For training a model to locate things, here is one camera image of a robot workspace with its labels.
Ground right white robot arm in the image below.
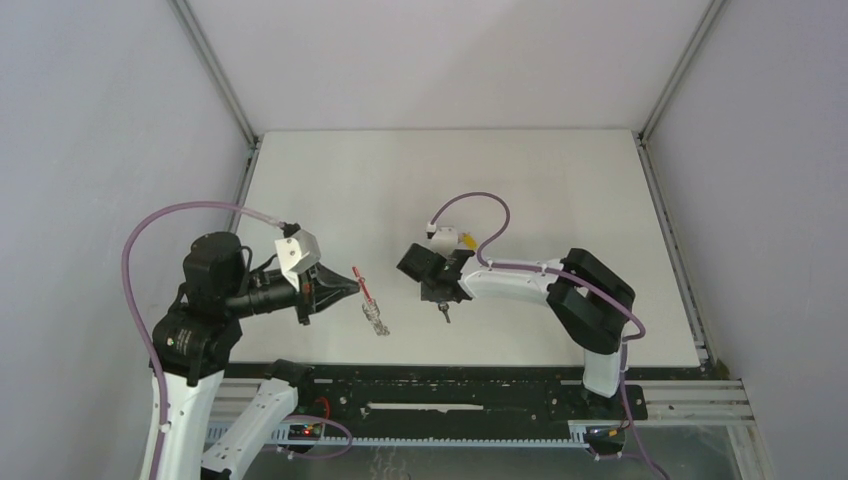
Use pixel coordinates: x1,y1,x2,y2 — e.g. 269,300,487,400
397,243,636,418

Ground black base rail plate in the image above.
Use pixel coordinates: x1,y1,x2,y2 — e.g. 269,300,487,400
225,360,649,440

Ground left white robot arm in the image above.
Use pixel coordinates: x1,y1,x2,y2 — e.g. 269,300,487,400
141,230,360,479

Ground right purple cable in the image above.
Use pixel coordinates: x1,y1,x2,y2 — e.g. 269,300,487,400
429,192,670,480

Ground purple cable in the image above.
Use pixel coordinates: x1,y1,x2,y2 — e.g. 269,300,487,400
429,192,670,480
121,201,354,480

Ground blue tagged key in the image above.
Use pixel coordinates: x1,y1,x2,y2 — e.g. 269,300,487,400
437,302,451,324

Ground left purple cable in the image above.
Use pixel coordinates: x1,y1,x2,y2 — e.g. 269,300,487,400
121,201,354,480

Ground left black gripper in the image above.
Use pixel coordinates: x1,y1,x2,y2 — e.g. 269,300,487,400
227,257,361,321

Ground yellow tagged key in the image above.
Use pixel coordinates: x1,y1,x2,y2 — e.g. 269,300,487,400
459,232,478,251

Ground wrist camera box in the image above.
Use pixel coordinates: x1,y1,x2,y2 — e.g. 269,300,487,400
274,229,321,274
425,224,460,257

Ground red tag keyring with chain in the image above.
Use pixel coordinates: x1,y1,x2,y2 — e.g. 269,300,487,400
352,266,390,337

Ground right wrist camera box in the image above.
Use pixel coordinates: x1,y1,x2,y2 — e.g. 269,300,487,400
425,224,460,257

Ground white cable duct strip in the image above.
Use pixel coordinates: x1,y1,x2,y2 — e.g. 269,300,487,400
262,423,627,448

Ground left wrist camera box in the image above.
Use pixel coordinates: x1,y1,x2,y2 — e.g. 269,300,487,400
274,229,321,274

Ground small circuit board with leds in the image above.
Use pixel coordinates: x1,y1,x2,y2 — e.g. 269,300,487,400
287,424,324,441

